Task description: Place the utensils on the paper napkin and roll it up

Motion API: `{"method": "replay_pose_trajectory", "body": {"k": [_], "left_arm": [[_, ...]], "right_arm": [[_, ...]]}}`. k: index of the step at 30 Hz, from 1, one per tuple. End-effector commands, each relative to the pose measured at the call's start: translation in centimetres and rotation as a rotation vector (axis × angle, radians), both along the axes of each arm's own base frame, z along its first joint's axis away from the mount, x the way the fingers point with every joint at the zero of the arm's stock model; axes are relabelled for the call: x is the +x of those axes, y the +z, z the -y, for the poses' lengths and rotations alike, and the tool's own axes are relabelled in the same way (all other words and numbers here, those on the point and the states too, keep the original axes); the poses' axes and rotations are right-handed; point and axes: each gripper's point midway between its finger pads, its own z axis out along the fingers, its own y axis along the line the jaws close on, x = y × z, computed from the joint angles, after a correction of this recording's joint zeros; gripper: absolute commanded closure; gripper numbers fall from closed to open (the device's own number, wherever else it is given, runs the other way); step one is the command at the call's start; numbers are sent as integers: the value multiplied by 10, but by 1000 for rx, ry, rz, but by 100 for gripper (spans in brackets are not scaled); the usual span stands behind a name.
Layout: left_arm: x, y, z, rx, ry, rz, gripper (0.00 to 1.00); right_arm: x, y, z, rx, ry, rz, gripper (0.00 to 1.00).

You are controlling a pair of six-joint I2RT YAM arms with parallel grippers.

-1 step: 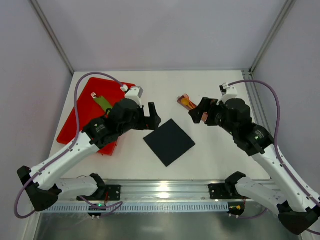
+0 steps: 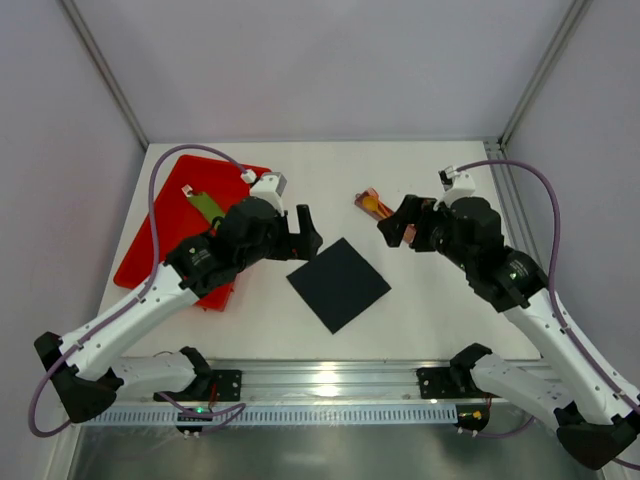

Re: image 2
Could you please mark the right aluminium frame post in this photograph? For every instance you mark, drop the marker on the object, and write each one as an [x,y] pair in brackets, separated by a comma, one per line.
[552,54]

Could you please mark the aluminium mounting rail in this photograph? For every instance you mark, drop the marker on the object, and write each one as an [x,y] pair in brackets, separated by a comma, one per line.
[288,381]

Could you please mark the orange plastic fork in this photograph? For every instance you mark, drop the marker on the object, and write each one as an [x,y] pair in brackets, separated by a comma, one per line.
[382,210]

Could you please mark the yellow plastic spoon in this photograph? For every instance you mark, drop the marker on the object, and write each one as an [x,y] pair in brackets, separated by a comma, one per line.
[369,203]

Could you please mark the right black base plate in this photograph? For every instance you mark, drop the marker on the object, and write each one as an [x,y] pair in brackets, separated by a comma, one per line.
[445,383]

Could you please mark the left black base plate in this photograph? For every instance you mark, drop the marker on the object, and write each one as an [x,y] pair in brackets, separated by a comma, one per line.
[216,386]

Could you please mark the brown utensil holder box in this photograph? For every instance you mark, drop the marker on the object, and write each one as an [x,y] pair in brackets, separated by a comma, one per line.
[358,202]

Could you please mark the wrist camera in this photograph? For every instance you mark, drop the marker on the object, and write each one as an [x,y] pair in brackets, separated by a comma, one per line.
[456,185]
[269,186]

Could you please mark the aluminium frame post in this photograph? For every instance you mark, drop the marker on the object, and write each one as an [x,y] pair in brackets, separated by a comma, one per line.
[88,42]
[552,54]

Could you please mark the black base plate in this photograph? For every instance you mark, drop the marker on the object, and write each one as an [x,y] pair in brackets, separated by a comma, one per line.
[445,383]
[216,386]

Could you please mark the left aluminium frame post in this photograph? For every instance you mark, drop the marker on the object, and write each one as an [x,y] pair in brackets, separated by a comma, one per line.
[88,42]

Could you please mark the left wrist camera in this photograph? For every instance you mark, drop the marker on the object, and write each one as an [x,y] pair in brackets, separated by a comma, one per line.
[269,186]

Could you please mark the perforated cable duct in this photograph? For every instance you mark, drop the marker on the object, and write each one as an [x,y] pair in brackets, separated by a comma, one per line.
[290,415]

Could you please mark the red plastic tray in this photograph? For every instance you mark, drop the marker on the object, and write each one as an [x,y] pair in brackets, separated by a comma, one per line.
[176,219]

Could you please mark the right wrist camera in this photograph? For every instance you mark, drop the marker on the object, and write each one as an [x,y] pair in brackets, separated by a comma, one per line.
[456,185]

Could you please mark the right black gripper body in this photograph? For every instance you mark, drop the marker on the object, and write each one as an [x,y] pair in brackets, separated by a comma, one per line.
[417,232]

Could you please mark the black paper napkin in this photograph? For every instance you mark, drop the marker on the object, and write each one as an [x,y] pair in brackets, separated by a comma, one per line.
[338,285]

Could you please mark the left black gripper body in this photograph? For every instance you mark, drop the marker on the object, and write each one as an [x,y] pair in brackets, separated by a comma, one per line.
[291,237]

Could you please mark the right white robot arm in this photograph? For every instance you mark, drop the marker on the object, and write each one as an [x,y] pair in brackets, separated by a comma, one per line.
[594,422]

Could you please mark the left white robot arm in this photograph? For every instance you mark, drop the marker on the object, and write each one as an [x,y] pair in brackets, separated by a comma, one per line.
[85,366]

